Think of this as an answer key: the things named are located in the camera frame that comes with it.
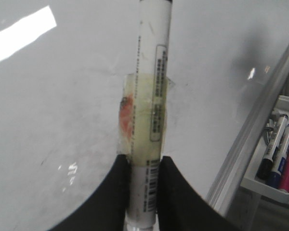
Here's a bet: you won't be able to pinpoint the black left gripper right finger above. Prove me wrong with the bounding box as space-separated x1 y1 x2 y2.
157 156 239 231

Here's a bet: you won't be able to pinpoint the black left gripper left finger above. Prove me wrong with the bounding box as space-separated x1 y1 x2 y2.
50 154 130 231

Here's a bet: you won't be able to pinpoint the white black-tipped whiteboard marker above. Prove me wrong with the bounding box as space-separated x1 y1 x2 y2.
119 0 172 231

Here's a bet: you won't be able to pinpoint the black-capped whiteboard marker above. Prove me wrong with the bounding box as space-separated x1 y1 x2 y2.
256 114 289 180

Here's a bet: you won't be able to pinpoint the blue-capped whiteboard marker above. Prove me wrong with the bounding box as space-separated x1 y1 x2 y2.
266 124 289 189

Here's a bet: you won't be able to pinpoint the grey marker tray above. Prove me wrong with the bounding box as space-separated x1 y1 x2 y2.
241 96 289 203

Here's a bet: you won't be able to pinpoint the white whiteboard with aluminium frame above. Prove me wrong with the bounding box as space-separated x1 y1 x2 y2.
0 0 289 231

